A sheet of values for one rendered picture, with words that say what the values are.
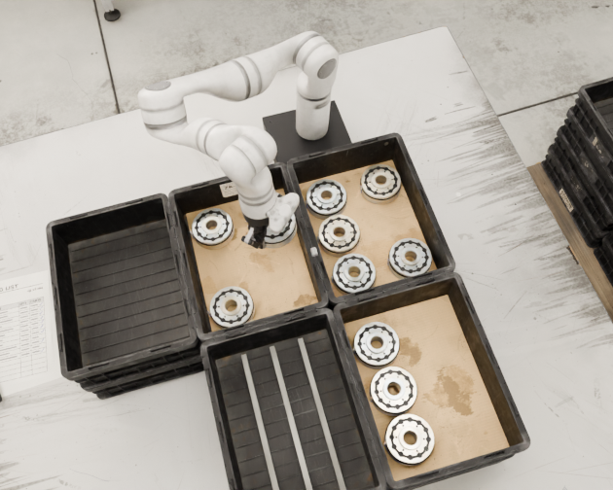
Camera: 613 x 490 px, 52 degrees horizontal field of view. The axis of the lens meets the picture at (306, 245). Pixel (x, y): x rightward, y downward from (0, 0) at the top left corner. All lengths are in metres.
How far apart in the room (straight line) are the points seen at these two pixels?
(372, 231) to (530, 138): 1.41
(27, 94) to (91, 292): 1.75
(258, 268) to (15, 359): 0.67
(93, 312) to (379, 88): 1.07
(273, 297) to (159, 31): 2.01
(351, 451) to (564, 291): 0.71
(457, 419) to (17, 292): 1.18
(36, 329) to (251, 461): 0.70
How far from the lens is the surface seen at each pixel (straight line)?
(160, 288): 1.58
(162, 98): 1.33
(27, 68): 3.34
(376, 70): 2.05
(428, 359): 1.47
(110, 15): 3.39
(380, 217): 1.60
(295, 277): 1.53
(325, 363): 1.46
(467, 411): 1.46
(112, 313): 1.59
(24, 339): 1.80
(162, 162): 1.91
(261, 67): 1.46
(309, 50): 1.55
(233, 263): 1.56
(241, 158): 1.09
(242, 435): 1.44
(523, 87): 3.02
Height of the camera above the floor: 2.23
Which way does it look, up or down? 64 degrees down
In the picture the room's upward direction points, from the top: 6 degrees counter-clockwise
